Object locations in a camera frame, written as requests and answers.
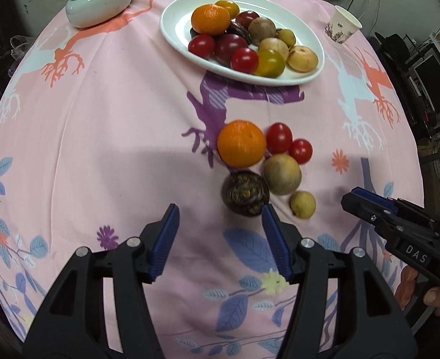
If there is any green-yellow tomato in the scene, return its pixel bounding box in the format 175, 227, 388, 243
253, 49, 286, 79

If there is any floral paper cup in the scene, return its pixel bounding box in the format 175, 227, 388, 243
325, 6, 363, 44

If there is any dark patterned passion fruit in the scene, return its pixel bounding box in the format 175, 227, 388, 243
221, 170, 270, 217

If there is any yellow-orange tomato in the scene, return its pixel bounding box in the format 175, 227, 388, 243
215, 0, 240, 19

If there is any striped pepino melon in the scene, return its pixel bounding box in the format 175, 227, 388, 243
286, 45, 318, 73
258, 37, 290, 61

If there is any white oval plate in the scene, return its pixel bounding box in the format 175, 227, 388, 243
160, 0, 325, 87

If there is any red cherry tomato front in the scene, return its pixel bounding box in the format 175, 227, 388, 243
230, 47, 259, 74

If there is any brown-green passion fruit back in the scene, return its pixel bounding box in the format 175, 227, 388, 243
262, 154, 302, 195

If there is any dark red plum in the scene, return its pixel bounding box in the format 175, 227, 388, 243
235, 10, 260, 30
213, 34, 248, 67

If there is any pale green lidded jar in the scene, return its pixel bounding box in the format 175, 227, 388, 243
65, 0, 134, 29

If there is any dark purple mangosteen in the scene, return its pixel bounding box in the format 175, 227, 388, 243
226, 21, 252, 45

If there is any cherry tomato back right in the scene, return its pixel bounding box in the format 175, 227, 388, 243
288, 139, 313, 165

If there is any pink patterned tablecloth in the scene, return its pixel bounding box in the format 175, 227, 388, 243
0, 0, 423, 358

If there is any orange mandarin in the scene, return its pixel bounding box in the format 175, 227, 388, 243
190, 4, 231, 36
217, 120, 266, 169

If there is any small longan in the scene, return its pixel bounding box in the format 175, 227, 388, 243
276, 28, 296, 48
290, 191, 317, 220

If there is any cherry tomato back left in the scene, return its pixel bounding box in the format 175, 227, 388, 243
265, 122, 293, 155

